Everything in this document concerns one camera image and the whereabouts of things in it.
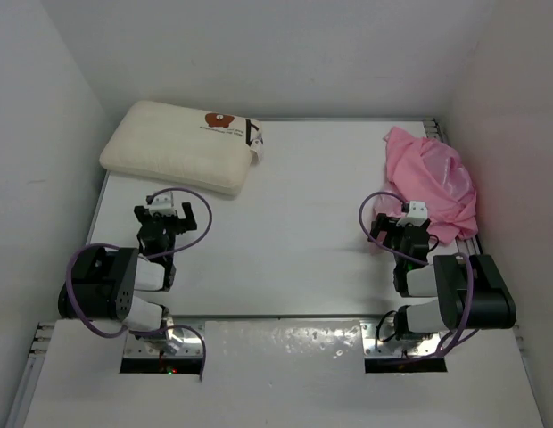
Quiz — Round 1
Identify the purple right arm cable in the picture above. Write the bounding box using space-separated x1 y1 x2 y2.
358 191 475 361

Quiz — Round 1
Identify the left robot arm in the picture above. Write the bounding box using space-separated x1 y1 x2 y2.
70 196 197 331

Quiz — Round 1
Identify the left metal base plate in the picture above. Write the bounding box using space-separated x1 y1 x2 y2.
123 325 206 359

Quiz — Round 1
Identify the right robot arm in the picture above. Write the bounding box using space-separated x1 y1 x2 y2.
371 214 516 340

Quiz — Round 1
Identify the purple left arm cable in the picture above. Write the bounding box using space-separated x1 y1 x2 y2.
64 186 215 383

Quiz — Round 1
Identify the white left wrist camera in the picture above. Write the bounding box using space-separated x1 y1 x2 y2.
146 192 177 216

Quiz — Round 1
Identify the cream pillow with bear print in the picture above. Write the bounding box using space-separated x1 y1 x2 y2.
99 101 264 196

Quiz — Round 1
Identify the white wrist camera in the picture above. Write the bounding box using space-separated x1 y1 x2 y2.
146 192 177 216
400 201 429 226

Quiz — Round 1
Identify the pink pillowcase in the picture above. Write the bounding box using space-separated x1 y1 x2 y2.
383 127 478 244

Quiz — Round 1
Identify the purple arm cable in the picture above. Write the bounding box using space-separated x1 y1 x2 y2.
358 191 475 361
64 186 215 383

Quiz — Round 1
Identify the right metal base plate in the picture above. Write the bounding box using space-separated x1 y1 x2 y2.
360 317 441 359

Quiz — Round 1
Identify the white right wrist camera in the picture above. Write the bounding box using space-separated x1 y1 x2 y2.
400 201 429 226

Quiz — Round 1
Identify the aluminium frame rail left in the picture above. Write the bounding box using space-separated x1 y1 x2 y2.
5 322 54 428

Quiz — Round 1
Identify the metal base plate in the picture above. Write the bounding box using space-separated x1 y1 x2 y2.
123 325 206 359
360 317 441 359

